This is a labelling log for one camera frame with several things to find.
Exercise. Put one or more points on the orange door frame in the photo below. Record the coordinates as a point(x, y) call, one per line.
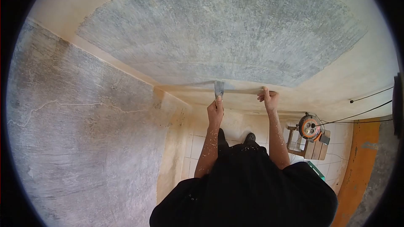
point(358, 170)

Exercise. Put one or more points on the person's left hand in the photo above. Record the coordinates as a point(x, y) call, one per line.
point(215, 115)

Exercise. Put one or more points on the metal putty knife scraper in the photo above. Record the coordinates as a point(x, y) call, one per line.
point(219, 89)

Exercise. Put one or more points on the person's left index finger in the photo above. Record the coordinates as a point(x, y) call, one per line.
point(219, 102)

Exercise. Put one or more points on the person's right fingers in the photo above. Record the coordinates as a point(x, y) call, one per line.
point(274, 94)

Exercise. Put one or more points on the person's body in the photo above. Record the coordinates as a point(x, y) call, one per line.
point(246, 192)

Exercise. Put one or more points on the person's legs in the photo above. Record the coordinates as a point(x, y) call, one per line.
point(222, 142)

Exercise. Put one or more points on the person's right index finger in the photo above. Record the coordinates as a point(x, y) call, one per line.
point(265, 92)

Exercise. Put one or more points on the person's right thumb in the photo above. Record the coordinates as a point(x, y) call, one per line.
point(260, 98)

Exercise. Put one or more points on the person's right hand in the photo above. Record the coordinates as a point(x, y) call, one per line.
point(270, 102)

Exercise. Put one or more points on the green plastic crate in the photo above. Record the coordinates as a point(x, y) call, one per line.
point(316, 170)

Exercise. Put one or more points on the person's left fingers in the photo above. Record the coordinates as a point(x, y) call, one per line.
point(210, 107)

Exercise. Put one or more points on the grey plug box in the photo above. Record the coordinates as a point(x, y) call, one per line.
point(324, 139)

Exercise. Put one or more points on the wooden stool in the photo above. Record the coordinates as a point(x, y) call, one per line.
point(312, 149)

